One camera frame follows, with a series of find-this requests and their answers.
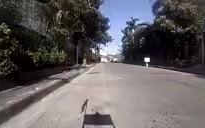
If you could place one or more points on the grey concrete kerb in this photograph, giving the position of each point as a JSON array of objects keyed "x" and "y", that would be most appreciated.
[{"x": 26, "y": 94}]

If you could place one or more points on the grey asphalt road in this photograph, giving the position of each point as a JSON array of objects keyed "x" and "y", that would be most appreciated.
[{"x": 133, "y": 90}]

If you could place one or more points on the pole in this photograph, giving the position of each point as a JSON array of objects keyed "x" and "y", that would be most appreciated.
[{"x": 77, "y": 53}]

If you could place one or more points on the robot's own part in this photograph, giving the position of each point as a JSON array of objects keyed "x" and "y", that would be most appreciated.
[{"x": 97, "y": 120}]

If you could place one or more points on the grey concrete sidewalk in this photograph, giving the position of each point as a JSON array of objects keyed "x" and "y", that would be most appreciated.
[{"x": 10, "y": 95}]

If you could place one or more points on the row of green bushes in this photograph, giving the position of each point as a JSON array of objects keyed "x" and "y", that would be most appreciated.
[{"x": 3, "y": 50}]

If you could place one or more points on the row of trees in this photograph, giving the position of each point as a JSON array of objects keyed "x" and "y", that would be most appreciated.
[
  {"x": 170, "y": 30},
  {"x": 73, "y": 23}
]

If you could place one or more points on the white sign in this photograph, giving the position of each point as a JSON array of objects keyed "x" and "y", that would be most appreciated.
[{"x": 147, "y": 60}]

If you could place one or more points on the raised sidewalk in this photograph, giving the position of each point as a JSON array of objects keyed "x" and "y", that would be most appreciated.
[{"x": 193, "y": 69}]

